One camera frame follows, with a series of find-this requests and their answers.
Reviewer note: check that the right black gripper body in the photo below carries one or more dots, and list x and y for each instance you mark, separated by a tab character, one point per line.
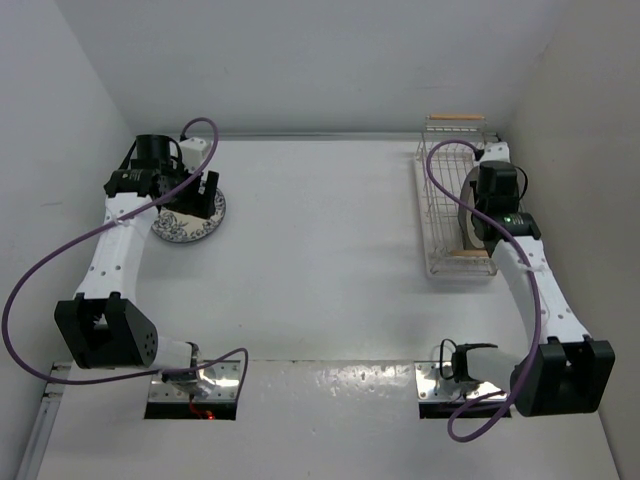
478	208

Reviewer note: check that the blue floral white plate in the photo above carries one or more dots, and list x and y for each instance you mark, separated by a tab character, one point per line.
178	228

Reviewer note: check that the silver rimmed cream plate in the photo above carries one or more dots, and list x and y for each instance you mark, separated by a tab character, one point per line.
470	240

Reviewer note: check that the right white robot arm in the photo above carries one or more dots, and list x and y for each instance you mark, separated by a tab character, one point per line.
570	368

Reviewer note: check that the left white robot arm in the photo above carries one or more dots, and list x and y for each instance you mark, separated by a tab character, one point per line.
102	325

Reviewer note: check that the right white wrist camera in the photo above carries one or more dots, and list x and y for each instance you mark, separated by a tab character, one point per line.
495	152

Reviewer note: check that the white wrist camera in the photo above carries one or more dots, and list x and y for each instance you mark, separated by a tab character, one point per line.
495	152
194	151

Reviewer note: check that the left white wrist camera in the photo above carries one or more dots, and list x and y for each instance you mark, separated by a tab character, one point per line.
194	151

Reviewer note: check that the white wire dish rack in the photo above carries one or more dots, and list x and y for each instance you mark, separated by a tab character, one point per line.
440	169

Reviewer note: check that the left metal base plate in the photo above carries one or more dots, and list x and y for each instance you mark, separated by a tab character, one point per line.
217	383

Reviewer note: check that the metal base plate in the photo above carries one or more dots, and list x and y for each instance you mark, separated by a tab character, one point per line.
433	388
217	383

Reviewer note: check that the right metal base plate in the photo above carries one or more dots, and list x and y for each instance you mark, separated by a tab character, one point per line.
433	388

